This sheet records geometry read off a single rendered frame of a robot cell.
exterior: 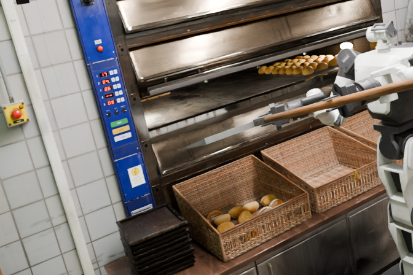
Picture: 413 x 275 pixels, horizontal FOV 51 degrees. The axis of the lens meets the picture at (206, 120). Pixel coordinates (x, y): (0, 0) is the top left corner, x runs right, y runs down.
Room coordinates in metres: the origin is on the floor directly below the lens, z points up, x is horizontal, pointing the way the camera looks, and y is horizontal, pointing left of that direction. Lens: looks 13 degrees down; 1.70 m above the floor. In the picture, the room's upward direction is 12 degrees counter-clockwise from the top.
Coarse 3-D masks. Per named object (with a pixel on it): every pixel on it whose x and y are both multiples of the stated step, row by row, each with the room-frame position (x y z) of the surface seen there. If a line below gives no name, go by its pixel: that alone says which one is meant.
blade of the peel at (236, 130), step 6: (240, 126) 1.85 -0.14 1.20; (246, 126) 1.87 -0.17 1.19; (252, 126) 1.88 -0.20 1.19; (222, 132) 1.81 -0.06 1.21; (228, 132) 1.82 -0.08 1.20; (234, 132) 1.83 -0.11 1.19; (210, 138) 1.78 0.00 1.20; (216, 138) 1.79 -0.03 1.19; (222, 138) 1.80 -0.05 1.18; (192, 144) 1.89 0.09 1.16; (198, 144) 1.84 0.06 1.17; (204, 144) 1.78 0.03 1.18
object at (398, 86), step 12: (396, 84) 1.19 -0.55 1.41; (408, 84) 1.15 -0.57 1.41; (348, 96) 1.36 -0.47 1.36; (360, 96) 1.31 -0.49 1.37; (372, 96) 1.27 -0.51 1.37; (300, 108) 1.59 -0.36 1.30; (312, 108) 1.52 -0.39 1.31; (324, 108) 1.47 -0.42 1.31; (264, 120) 1.81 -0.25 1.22; (276, 120) 1.74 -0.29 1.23
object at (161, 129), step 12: (336, 72) 2.83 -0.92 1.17; (300, 84) 2.69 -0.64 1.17; (312, 84) 2.74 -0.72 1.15; (252, 96) 2.58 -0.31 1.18; (264, 96) 2.57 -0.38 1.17; (276, 96) 2.61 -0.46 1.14; (216, 108) 2.46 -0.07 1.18; (228, 108) 2.45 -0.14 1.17; (240, 108) 2.49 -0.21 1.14; (180, 120) 2.34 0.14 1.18; (192, 120) 2.35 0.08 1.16; (204, 120) 2.38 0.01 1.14; (156, 132) 2.25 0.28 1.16; (168, 132) 2.28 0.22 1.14
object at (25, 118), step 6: (18, 102) 1.92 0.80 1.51; (24, 102) 1.93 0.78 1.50; (6, 108) 1.89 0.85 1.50; (12, 108) 1.90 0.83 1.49; (18, 108) 1.91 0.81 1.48; (24, 108) 1.92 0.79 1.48; (6, 114) 1.89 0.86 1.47; (24, 114) 1.92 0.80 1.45; (6, 120) 1.89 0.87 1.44; (12, 120) 1.90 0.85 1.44; (18, 120) 1.91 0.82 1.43; (24, 120) 1.92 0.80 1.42; (30, 120) 1.93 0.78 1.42
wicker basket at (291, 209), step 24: (216, 168) 2.35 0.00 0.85; (240, 168) 2.41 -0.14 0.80; (264, 168) 2.36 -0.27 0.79; (192, 192) 2.25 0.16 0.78; (216, 192) 2.30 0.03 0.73; (240, 192) 2.36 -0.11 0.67; (264, 192) 2.40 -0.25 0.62; (288, 192) 2.19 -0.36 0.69; (192, 216) 2.06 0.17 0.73; (264, 216) 1.93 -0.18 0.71; (288, 216) 1.99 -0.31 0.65; (216, 240) 1.85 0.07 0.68; (240, 240) 1.97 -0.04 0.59; (264, 240) 1.92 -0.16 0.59
